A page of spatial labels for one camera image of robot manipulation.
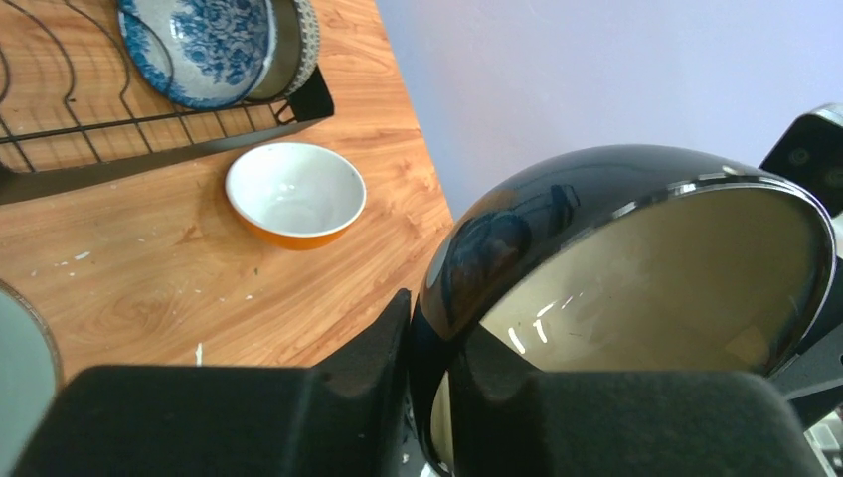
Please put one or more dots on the beige interior bowl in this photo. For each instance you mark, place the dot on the beige interior bowl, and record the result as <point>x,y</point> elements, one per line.
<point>295,46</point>

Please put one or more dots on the white blue striped bowl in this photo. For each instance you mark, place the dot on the white blue striped bowl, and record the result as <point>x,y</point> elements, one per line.
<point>199,54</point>

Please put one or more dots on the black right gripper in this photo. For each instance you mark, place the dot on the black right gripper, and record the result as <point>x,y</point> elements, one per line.
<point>812,381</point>

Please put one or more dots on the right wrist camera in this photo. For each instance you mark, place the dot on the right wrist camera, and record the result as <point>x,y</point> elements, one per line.
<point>809,154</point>

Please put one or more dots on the black wire dish rack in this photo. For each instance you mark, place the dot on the black wire dish rack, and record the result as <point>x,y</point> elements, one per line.
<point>76,112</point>

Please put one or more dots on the white orange bowl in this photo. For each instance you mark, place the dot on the white orange bowl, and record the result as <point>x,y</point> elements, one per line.
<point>298,196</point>

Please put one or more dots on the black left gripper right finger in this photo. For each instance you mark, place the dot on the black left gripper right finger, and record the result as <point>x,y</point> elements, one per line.
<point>510,419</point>

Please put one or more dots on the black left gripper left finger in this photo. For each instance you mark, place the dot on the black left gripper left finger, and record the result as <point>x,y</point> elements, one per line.
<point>342,417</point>

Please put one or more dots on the black beige bowl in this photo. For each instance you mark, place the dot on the black beige bowl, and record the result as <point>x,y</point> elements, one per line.
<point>632,258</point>

